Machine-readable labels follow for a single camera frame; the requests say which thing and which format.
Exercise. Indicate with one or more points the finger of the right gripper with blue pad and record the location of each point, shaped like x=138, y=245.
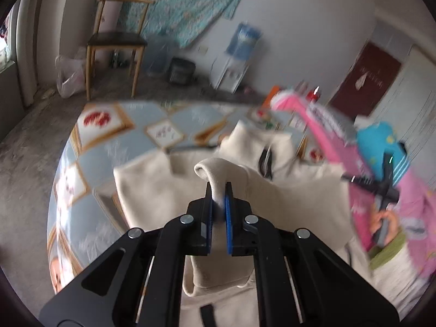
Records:
x=361, y=181

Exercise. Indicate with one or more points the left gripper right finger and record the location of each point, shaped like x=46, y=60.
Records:
x=240, y=242

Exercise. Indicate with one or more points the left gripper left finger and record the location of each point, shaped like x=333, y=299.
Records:
x=200, y=230

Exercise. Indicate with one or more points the beige jacket with black trim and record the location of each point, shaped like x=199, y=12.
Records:
x=262, y=168

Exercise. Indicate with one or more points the green sleeve forearm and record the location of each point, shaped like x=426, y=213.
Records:
x=380, y=256

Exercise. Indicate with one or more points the right hand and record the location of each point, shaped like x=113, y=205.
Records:
x=384, y=227

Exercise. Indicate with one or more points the pink blanket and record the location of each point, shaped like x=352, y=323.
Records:
x=336, y=136

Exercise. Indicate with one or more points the cyan pillow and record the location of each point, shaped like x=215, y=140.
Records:
x=373, y=142

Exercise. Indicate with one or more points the red bottle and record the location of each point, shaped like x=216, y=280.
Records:
x=314, y=95

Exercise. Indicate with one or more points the dark red door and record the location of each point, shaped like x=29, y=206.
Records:
x=366, y=83

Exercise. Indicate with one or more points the fruit-pattern blue bed sheet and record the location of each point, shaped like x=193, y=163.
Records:
x=85, y=215

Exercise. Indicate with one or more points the black rice cooker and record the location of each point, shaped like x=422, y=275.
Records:
x=181, y=71

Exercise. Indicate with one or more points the white water dispenser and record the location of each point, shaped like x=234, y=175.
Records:
x=227, y=72

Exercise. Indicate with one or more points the empty clear water jug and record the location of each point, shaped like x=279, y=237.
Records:
x=158, y=55

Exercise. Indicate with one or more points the blue water bottle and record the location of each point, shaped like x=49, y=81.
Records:
x=243, y=42

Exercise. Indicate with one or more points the clear plastic bag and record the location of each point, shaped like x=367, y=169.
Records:
x=70, y=76

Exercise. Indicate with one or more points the wooden chair dark seat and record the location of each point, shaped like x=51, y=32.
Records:
x=114, y=40

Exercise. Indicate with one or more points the floral teal hanging cloth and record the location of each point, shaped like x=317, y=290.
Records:
x=184, y=3

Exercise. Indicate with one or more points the dark grey cabinet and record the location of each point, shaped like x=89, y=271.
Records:
x=11, y=104

